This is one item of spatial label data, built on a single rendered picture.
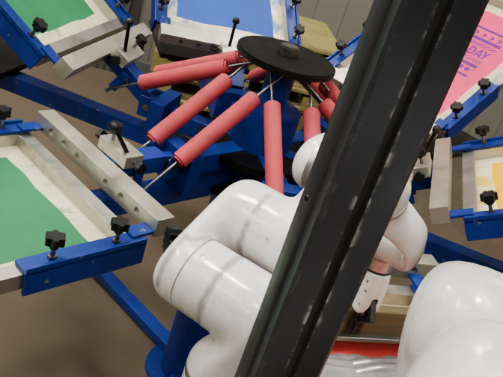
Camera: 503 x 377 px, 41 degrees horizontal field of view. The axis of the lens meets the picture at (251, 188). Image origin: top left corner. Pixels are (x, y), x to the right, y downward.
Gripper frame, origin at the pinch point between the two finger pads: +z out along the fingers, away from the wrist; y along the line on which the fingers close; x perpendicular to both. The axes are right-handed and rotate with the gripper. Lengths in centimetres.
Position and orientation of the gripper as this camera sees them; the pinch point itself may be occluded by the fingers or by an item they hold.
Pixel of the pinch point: (351, 319)
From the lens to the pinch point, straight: 153.6
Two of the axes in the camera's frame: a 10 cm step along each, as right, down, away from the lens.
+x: 9.3, 1.2, 3.4
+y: 2.3, 5.2, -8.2
